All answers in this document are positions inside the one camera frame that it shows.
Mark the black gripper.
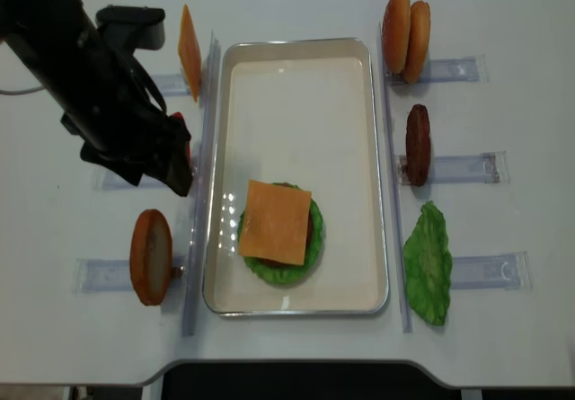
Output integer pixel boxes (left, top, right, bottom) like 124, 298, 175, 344
78, 111, 192, 197

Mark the orange cheese slice front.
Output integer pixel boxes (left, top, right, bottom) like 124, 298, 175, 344
238, 180, 312, 266

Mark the orange cheese slice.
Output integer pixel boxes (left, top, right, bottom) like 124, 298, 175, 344
238, 180, 312, 266
178, 4, 202, 102

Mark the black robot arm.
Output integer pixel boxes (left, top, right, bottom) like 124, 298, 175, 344
1, 0, 192, 197

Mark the red tomato slice standing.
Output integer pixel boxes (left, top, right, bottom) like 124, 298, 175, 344
171, 112, 191, 162

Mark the clear cheese holder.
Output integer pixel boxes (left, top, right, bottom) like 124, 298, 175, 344
152, 74, 191, 97

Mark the orange cheese slice rear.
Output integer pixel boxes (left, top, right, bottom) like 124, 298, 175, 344
178, 4, 202, 102

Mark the brown meat patty on stack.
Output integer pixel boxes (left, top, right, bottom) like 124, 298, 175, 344
259, 182, 314, 268

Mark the brown meat patty standing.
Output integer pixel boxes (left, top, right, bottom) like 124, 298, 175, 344
405, 104, 431, 187

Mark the green lettuce leaf standing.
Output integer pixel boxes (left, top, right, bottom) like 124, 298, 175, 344
403, 200, 453, 326

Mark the clear lettuce holder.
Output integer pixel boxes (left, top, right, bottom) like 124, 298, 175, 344
451, 252, 531, 290

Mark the bun slice standing left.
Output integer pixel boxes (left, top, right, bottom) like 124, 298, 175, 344
129, 209, 173, 306

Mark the bun slice standing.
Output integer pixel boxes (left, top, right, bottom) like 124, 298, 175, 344
402, 0, 430, 84
129, 209, 173, 306

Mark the clear left bun holder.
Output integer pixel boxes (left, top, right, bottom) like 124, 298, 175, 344
71, 257, 186, 294

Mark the clear bun holder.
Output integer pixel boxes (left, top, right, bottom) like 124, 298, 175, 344
388, 54, 488, 87
71, 257, 186, 294

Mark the white rectangular tray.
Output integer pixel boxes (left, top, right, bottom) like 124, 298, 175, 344
203, 38, 389, 316

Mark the sesame bun top standing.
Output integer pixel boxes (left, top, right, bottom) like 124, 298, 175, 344
382, 0, 411, 74

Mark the bun slice standing right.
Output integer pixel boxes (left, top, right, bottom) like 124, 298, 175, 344
402, 0, 430, 84

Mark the clear right bun holder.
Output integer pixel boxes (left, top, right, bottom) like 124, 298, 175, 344
388, 54, 488, 87

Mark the clear patty holder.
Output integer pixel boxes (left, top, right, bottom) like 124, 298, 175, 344
425, 151, 510, 184

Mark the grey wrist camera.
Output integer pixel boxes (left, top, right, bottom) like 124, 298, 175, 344
96, 5, 165, 55

